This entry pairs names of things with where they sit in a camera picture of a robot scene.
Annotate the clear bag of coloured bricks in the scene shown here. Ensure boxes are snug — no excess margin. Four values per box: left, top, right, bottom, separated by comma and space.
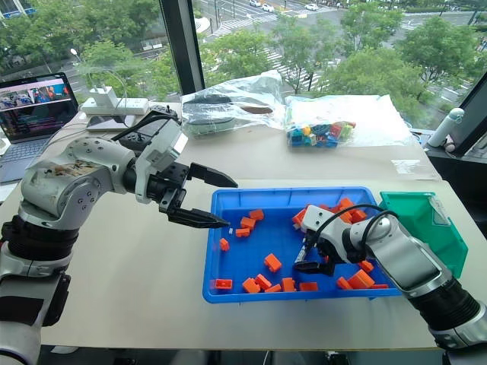
284, 94, 415, 152

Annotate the dark slanted window frame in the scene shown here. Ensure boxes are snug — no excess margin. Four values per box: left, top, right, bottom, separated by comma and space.
454, 81, 487, 157

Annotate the white charger cable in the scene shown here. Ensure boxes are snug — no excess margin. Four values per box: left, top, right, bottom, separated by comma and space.
87, 68, 128, 112

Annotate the black window frame post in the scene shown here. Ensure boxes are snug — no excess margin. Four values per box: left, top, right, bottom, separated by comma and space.
157, 0, 207, 97

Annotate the clear plastic bag with dishes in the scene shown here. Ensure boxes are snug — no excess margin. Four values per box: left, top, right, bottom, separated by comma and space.
180, 69, 287, 140

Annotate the white water bottle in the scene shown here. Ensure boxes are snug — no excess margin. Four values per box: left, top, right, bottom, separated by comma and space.
427, 107, 466, 149

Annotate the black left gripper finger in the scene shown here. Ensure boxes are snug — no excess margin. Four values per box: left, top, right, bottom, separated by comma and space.
189, 162, 240, 189
166, 206, 232, 230

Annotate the white power strip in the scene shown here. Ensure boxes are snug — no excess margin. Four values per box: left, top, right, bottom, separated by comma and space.
81, 97, 151, 116

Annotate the black side cabinet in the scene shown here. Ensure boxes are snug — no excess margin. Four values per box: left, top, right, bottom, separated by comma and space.
423, 146, 487, 216

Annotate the grey open laptop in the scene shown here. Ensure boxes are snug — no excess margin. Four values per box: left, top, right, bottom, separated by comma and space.
0, 71, 80, 186

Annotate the black handheld game controller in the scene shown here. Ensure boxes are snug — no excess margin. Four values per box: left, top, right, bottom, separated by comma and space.
117, 103, 180, 152

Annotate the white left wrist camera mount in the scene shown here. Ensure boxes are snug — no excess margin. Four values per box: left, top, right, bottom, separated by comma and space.
134, 119, 189, 205

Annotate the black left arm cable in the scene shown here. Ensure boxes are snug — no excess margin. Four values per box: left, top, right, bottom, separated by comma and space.
111, 116, 183, 143

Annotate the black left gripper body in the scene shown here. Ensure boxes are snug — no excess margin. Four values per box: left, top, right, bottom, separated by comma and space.
149, 162, 193, 214

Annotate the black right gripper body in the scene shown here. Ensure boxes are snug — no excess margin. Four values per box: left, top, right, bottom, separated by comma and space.
307, 235, 347, 269

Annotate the flat dark-screen phone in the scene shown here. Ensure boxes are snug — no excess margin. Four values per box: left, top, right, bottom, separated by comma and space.
86, 113, 137, 132

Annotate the white plug charger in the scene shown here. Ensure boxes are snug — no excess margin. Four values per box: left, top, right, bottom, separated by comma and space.
90, 84, 117, 108

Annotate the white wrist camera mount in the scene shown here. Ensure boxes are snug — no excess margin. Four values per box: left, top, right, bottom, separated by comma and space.
300, 204, 353, 249
134, 119, 189, 205

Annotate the green plastic bin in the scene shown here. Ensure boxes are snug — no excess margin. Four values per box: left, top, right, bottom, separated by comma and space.
379, 190, 469, 279

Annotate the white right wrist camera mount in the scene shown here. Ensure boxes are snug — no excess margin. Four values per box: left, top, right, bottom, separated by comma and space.
300, 204, 353, 249

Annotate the blue plastic bin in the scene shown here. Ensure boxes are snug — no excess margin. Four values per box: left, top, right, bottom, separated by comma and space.
201, 186, 405, 305

